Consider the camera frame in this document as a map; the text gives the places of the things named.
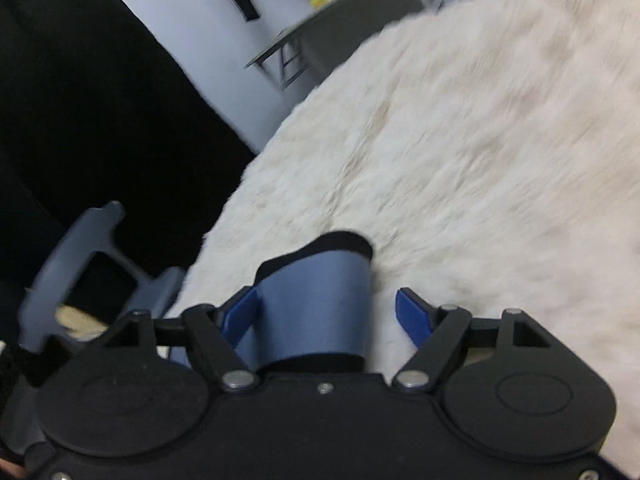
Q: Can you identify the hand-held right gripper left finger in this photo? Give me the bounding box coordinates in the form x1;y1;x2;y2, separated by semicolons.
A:
101;285;260;393

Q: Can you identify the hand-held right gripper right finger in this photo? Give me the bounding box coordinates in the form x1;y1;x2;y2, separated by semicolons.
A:
391;286;554;392

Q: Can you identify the black garment with grey-blue patches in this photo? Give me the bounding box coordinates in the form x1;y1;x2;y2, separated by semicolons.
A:
170;231;375;373

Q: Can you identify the grey plastic chair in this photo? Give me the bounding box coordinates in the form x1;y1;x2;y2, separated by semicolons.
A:
17;201;188;353

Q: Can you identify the white fluffy blanket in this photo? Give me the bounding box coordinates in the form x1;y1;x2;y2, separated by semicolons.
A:
167;0;640;480

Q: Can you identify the black curtain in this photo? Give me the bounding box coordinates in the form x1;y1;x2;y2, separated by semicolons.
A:
0;0;258;311

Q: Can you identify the grey folding desk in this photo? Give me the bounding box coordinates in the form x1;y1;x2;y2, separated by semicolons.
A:
243;0;443;92

